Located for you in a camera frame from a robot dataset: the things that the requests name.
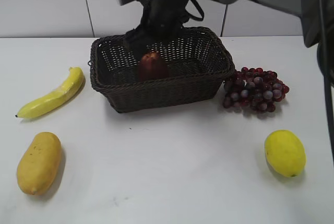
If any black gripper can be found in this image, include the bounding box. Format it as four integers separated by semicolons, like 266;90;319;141
124;0;189;50

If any red apple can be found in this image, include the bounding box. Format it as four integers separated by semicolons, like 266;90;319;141
138;52;169;81

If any black wicker basket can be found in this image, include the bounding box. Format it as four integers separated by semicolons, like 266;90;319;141
89;27;235;113

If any yellow banana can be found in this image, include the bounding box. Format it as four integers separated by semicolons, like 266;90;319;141
15;67;85;119

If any purple grape bunch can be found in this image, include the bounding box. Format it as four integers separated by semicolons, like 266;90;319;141
222;67;290;113

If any yellow lemon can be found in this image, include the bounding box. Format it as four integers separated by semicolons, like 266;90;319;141
264;129;306;178

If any yellow mango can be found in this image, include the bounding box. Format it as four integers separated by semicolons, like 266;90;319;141
16;132;62;195

